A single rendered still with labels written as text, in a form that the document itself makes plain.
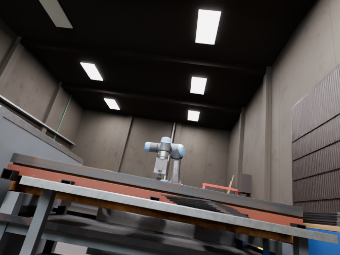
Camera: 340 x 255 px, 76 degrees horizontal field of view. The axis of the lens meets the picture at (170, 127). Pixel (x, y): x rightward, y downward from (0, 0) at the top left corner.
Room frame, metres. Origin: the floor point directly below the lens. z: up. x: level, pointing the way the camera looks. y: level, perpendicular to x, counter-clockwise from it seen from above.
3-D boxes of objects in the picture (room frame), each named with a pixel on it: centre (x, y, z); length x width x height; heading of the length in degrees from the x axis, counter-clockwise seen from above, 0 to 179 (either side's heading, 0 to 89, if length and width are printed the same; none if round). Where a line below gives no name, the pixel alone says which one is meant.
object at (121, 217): (1.98, -0.19, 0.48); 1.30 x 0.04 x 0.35; 90
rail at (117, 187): (1.22, 0.01, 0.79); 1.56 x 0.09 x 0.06; 90
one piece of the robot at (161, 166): (1.54, 0.01, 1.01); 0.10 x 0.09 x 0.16; 173
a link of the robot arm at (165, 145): (1.55, 0.01, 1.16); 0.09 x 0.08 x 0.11; 167
